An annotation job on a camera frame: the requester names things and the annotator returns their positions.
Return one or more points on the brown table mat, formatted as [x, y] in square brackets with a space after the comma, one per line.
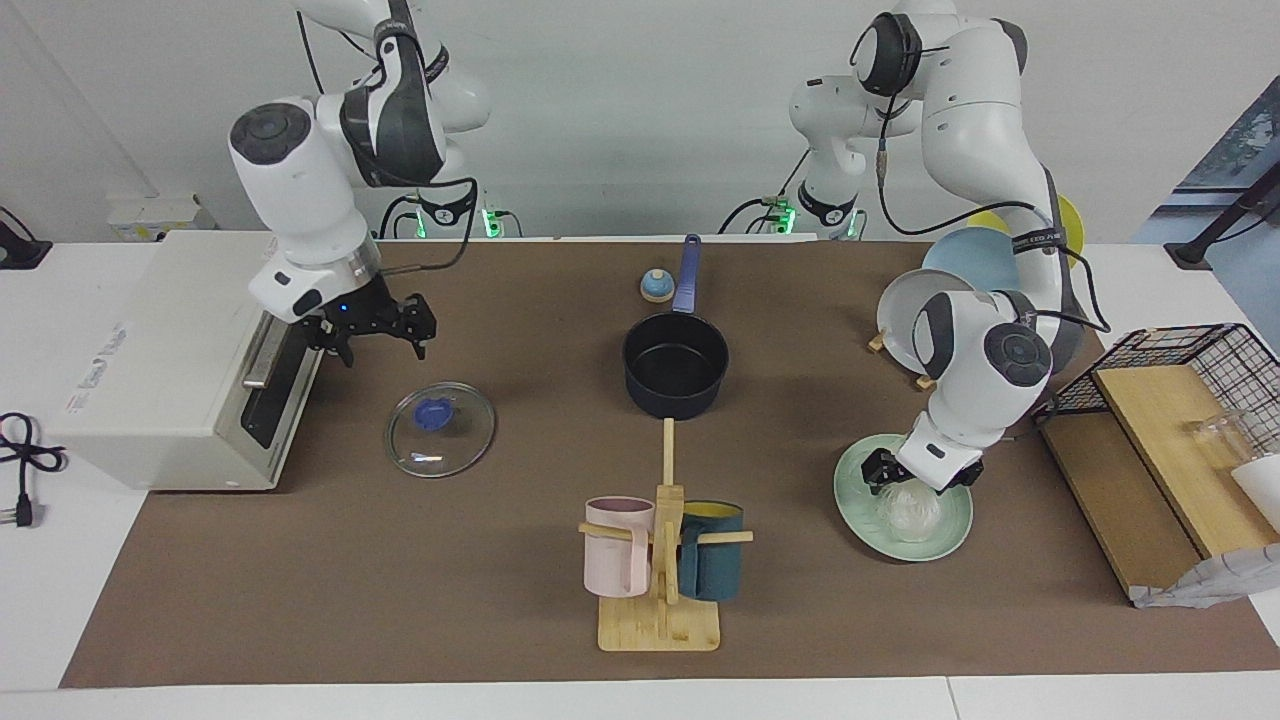
[400, 580]

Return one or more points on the black stand foot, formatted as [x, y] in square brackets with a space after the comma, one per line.
[20, 252]
[1190, 252]

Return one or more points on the wooden plate rack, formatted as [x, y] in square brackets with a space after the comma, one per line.
[877, 342]

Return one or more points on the glass lid blue knob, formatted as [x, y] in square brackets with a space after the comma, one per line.
[462, 440]

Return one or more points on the clear glass cup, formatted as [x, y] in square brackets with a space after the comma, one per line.
[1225, 440]

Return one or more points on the white toaster oven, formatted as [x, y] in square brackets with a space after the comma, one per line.
[150, 350]

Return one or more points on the pink mug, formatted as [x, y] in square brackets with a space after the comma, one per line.
[615, 565]

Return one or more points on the grey patterned sheet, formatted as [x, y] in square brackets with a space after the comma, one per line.
[1210, 580]

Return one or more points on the yellow plate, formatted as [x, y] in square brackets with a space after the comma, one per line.
[1072, 230]

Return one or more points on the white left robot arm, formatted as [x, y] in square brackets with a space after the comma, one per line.
[960, 130]

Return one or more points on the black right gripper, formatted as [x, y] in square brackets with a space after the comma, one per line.
[365, 315]

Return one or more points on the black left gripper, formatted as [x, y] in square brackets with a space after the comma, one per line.
[880, 462]

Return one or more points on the white cup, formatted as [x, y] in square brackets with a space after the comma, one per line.
[1262, 485]

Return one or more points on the translucent vermicelli bundle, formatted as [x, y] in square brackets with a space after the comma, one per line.
[912, 515]

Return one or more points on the wooden mug rack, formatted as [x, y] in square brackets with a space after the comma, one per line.
[660, 630]

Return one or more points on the grey plate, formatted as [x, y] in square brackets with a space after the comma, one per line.
[900, 310]

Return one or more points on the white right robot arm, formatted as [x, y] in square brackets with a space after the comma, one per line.
[300, 180]

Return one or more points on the teal mug yellow inside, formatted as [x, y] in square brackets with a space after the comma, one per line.
[715, 570]

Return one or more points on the light blue plate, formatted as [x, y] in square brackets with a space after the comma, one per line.
[970, 255]

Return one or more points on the pale green plate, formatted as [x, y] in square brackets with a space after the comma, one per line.
[950, 530]

